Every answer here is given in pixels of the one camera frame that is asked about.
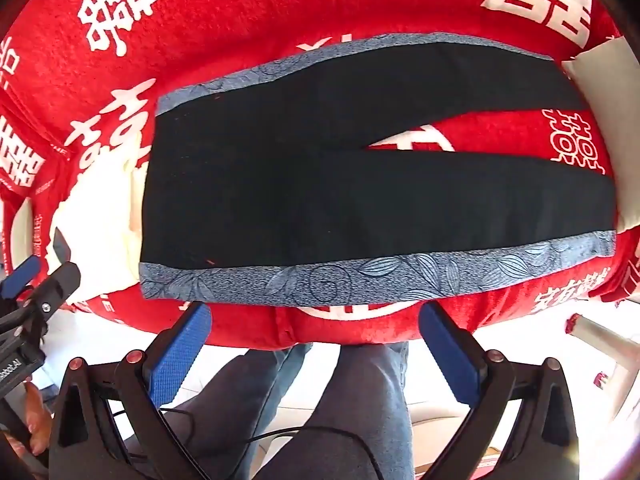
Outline black pants with blue trim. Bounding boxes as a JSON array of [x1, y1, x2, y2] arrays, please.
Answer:
[[139, 34, 616, 307]]

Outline person's left hand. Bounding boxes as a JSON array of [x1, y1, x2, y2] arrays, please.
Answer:
[[6, 382, 53, 457]]

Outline person's legs in jeans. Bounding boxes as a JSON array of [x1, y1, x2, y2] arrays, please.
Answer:
[[164, 341, 417, 480]]

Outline beige cushion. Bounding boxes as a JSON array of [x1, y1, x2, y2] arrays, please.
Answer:
[[562, 37, 640, 233]]

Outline black cable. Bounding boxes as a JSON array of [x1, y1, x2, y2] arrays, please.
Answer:
[[112, 406, 386, 480]]

